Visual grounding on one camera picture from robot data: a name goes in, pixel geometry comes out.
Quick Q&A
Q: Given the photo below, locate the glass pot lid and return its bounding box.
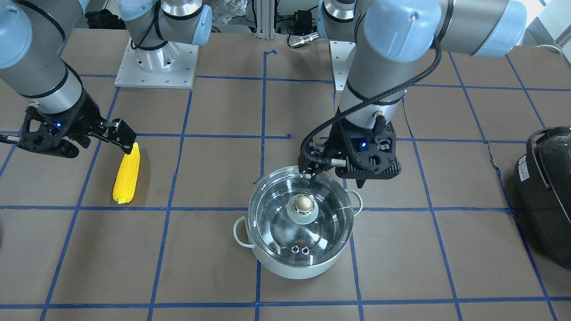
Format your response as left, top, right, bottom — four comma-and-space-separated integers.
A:
248, 166, 355, 267

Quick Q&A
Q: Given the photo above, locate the pale green electric pot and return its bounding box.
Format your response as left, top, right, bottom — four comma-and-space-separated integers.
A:
233, 166, 363, 280

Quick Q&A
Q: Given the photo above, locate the dark rice cooker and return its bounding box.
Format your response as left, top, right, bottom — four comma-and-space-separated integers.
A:
515, 126, 571, 269

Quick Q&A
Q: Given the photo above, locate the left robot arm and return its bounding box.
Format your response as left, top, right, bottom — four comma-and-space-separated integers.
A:
298, 0, 528, 188

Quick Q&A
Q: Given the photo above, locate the yellow corn cob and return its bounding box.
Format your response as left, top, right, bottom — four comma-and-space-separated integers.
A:
112, 142, 141, 204

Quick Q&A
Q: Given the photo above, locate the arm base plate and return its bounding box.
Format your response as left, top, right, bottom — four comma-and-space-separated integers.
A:
330, 41, 356, 94
114, 40, 200, 89

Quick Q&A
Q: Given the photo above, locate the aluminium frame post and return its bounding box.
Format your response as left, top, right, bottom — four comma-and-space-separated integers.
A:
253, 0, 276, 41

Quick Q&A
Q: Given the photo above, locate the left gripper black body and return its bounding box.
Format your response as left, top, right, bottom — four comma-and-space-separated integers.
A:
326, 119, 402, 180

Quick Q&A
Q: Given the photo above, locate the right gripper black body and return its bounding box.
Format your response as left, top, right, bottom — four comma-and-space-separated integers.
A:
16, 91, 106, 158

